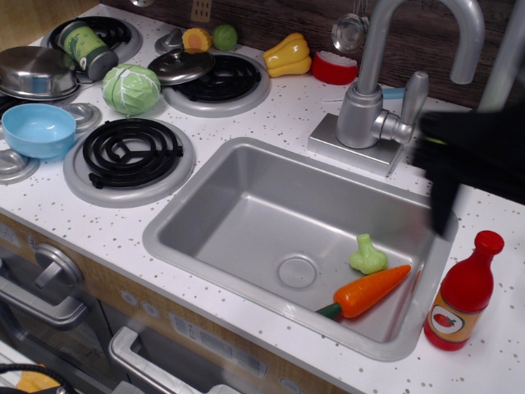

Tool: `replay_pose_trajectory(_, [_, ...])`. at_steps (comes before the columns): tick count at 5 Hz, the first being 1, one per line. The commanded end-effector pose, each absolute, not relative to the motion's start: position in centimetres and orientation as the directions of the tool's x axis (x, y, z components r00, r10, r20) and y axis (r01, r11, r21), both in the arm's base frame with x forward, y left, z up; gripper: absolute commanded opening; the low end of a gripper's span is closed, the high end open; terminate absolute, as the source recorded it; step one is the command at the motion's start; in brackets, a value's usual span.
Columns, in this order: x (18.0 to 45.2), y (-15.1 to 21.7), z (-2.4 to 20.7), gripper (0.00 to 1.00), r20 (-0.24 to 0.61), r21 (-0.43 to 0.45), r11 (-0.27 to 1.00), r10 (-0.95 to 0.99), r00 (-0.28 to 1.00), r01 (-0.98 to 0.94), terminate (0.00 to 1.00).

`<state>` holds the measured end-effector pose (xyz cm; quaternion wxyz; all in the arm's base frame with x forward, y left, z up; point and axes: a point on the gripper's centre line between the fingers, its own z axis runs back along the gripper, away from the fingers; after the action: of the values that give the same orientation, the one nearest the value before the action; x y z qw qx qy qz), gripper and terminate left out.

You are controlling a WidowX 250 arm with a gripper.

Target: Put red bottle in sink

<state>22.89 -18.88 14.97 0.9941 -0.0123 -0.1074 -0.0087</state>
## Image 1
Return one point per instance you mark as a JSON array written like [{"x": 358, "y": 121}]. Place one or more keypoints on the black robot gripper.
[{"x": 484, "y": 150}]

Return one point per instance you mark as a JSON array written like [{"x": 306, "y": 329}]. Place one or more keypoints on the red ketchup bottle toy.
[{"x": 464, "y": 294}]

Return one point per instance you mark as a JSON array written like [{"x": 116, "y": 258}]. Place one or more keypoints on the silver sink basin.
[{"x": 278, "y": 228}]

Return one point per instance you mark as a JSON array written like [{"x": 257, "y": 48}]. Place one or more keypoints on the light green toy garlic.
[{"x": 367, "y": 259}]

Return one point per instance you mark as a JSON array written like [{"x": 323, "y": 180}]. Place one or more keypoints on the silver vertical pole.
[{"x": 507, "y": 65}]

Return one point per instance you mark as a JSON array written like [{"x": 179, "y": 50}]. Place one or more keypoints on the orange toy carrot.
[{"x": 357, "y": 297}]

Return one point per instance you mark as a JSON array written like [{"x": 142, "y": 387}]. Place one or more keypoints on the red toy container white top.
[{"x": 334, "y": 69}]

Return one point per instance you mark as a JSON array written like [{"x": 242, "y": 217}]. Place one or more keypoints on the hanging silver ladle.
[{"x": 350, "y": 31}]

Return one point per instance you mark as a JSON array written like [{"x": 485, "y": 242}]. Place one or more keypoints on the yellow toy bell pepper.
[{"x": 290, "y": 57}]

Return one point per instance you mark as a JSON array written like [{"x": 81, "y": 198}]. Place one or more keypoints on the back right black burner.
[{"x": 236, "y": 84}]

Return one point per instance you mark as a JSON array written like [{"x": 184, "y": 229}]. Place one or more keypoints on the green toy lime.
[{"x": 224, "y": 37}]

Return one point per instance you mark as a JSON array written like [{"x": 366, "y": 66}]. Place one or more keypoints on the orange toy pumpkin slice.
[{"x": 197, "y": 38}]

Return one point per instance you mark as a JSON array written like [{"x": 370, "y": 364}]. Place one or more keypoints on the steel pot lid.
[{"x": 180, "y": 66}]

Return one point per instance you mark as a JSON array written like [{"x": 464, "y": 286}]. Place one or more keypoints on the front black stove burner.
[{"x": 129, "y": 163}]

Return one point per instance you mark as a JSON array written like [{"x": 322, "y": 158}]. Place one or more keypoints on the green toy cabbage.
[{"x": 130, "y": 89}]

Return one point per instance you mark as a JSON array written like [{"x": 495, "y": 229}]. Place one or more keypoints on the back left black burner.
[{"x": 119, "y": 35}]

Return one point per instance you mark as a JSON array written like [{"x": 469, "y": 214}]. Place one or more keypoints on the silver stove knob disc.
[{"x": 86, "y": 115}]

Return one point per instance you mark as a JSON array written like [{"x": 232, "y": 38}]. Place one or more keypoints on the green toy can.
[{"x": 90, "y": 53}]

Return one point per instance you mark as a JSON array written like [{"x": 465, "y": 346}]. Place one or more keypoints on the silver oven knob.
[{"x": 57, "y": 266}]

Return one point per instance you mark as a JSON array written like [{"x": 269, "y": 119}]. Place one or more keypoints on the light blue plastic bowl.
[{"x": 39, "y": 130}]

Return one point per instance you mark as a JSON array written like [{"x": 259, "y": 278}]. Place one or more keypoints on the silver stove knob front left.
[{"x": 16, "y": 167}]

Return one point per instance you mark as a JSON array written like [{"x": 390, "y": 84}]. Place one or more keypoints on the stainless steel pot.
[{"x": 37, "y": 73}]

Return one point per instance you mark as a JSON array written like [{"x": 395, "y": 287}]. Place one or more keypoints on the silver lower drawer handle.
[{"x": 160, "y": 365}]

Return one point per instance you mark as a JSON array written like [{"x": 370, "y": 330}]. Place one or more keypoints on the silver oven door handle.
[{"x": 67, "y": 314}]

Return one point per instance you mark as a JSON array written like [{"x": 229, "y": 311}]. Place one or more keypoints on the yellow object with black cable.
[{"x": 36, "y": 378}]

